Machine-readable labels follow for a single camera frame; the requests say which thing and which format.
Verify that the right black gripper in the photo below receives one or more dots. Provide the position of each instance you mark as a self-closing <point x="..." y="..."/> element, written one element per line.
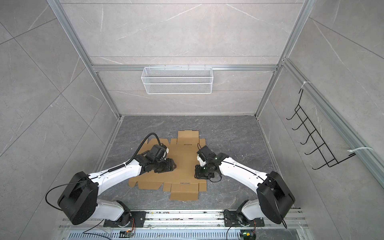
<point x="198" y="174"/>

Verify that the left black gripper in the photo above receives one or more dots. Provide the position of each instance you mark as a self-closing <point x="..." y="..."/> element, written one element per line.
<point x="171" y="165"/>

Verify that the brown cardboard box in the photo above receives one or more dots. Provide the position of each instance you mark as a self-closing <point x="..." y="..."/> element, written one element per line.
<point x="180" y="182"/>

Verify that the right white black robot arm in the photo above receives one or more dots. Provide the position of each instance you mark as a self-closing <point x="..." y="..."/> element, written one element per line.
<point x="274" y="201"/>

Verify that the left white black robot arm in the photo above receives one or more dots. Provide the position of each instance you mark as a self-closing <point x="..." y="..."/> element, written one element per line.
<point x="80" y="199"/>

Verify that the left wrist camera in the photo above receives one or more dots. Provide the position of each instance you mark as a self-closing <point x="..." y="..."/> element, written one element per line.
<point x="157" y="153"/>

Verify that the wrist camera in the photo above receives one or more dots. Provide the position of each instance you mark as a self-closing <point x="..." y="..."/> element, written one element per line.
<point x="157" y="153"/>
<point x="205" y="155"/>

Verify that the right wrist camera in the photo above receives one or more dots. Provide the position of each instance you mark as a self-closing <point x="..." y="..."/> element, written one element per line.
<point x="205" y="155"/>

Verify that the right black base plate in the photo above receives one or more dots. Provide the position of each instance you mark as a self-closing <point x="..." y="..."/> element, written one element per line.
<point x="229" y="220"/>

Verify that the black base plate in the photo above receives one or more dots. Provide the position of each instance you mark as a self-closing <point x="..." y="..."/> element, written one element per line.
<point x="138" y="219"/>
<point x="229" y="220"/>

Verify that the aluminium mounting rail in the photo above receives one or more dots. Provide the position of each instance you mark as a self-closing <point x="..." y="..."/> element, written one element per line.
<point x="214" y="219"/>

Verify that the white cable duct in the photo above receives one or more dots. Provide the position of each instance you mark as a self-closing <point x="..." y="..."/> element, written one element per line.
<point x="158" y="235"/>

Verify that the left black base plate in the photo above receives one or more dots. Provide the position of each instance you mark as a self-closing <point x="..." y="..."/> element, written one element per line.
<point x="138" y="219"/>

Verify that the white wire mesh basket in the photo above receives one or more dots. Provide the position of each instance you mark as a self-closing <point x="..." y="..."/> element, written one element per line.
<point x="177" y="80"/>

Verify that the black wire hook rack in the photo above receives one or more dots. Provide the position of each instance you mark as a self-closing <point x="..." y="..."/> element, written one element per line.
<point x="315" y="136"/>

